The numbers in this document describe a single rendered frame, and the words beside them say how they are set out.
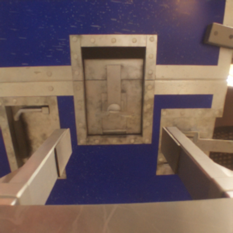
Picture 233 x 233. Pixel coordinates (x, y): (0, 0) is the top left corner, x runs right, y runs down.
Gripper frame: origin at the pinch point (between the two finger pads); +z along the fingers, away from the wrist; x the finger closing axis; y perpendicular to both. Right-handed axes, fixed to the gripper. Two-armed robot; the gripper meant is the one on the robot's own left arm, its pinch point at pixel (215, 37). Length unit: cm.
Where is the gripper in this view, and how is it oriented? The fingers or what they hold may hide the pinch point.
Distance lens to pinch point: 30.9
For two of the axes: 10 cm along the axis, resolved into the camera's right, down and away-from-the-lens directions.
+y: 1.7, -9.5, -2.8
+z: -9.9, -1.5, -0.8
